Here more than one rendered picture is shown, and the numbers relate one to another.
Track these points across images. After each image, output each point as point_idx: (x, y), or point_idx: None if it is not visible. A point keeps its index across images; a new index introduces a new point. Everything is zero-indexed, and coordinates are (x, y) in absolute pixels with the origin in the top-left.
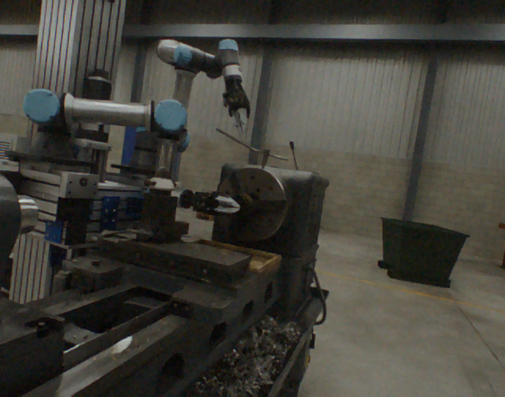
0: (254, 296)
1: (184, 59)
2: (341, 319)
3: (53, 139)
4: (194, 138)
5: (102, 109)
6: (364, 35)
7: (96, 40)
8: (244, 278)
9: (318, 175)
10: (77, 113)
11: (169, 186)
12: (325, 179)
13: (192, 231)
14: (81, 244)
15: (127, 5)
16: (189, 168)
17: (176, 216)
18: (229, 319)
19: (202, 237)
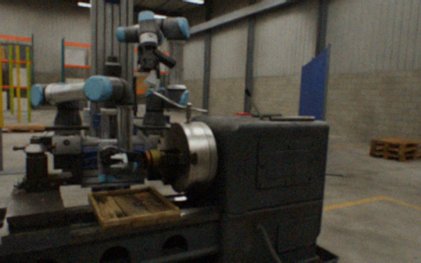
0: (53, 245)
1: (120, 38)
2: None
3: (61, 113)
4: (377, 74)
5: (63, 91)
6: None
7: (110, 35)
8: (36, 229)
9: (311, 119)
10: (53, 97)
11: (32, 149)
12: (312, 124)
13: (351, 170)
14: (91, 185)
15: None
16: (374, 104)
17: (348, 154)
18: (66, 261)
19: (356, 177)
